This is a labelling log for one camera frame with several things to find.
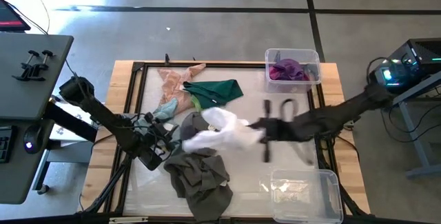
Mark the large dark gray towel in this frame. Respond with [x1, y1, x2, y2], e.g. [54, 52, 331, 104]
[163, 147, 234, 223]

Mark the black C-clamp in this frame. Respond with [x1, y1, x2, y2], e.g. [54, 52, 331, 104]
[12, 50, 41, 82]
[30, 49, 55, 77]

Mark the peach towel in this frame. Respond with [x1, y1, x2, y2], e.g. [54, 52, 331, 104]
[157, 63, 207, 115]

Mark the black keyboard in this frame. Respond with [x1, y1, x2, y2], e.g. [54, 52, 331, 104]
[0, 125, 17, 165]

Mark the black computer tower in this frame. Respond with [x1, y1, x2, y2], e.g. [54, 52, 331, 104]
[369, 37, 441, 96]

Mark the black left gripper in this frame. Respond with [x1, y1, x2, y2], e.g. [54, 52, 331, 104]
[136, 112, 181, 172]

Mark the white table mat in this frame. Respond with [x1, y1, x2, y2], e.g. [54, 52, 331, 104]
[123, 65, 320, 218]

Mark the light teal towel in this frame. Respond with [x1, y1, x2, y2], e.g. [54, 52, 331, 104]
[152, 97, 180, 122]

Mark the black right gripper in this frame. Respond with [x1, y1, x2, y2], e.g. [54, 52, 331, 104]
[247, 99, 296, 163]

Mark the white printed sheet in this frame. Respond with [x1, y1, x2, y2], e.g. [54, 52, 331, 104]
[49, 101, 101, 143]

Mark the white towel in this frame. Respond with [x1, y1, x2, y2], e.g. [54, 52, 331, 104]
[181, 106, 266, 154]

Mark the gray desk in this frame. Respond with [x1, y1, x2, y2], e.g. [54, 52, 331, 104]
[0, 32, 74, 205]

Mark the gray metal stand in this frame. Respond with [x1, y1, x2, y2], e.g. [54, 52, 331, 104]
[391, 72, 441, 180]

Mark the silver aluminium bar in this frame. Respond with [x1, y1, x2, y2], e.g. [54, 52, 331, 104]
[108, 216, 150, 224]

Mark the black metal table frame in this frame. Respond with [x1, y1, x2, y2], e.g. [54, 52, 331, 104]
[79, 60, 371, 224]

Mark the dark green towel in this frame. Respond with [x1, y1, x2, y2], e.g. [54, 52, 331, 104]
[182, 79, 245, 111]

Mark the black computer mouse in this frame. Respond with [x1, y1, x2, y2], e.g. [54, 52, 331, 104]
[23, 123, 45, 155]

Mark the clear plastic bin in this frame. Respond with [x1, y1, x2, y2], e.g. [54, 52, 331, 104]
[264, 47, 322, 94]
[269, 168, 345, 224]

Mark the small dark gray towel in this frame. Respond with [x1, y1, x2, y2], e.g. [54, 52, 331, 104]
[179, 111, 209, 141]

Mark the lime green towel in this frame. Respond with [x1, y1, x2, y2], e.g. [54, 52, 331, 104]
[190, 94, 203, 112]

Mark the magenta towel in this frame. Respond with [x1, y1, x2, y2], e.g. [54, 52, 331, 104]
[268, 58, 310, 82]

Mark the black monitor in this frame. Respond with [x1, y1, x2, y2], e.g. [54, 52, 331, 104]
[0, 0, 32, 33]

